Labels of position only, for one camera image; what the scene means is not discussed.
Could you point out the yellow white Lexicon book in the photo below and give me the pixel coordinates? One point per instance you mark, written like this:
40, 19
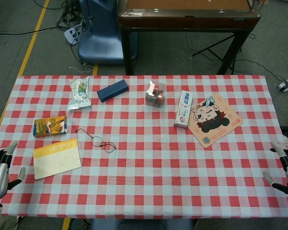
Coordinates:
57, 163

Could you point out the orange blue carton box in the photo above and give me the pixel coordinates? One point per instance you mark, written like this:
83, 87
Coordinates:
50, 125

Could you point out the navy blue glasses case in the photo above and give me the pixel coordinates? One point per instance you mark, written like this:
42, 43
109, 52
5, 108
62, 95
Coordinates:
112, 90

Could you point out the red white checkered tablecloth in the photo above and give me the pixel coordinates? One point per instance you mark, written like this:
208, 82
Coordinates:
158, 163

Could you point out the white grey power strip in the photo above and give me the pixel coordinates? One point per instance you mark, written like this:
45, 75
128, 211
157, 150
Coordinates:
287, 83

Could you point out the cartoon girl mouse pad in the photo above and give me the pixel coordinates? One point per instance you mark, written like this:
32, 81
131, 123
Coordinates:
213, 119

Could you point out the clear plastic cube box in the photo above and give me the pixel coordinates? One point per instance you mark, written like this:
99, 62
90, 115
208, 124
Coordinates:
154, 94

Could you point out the brown mahjong table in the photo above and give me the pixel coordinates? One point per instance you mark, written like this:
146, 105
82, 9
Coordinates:
187, 19

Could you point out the blue plastic chair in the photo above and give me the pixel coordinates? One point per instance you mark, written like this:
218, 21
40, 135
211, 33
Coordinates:
100, 36

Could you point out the dark blue seat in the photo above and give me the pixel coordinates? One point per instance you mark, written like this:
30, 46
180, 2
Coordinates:
141, 224

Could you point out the white power strip with plugs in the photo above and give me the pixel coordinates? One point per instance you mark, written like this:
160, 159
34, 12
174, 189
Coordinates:
72, 34

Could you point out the white toothpaste box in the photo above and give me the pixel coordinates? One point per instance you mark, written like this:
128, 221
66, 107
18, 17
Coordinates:
183, 110

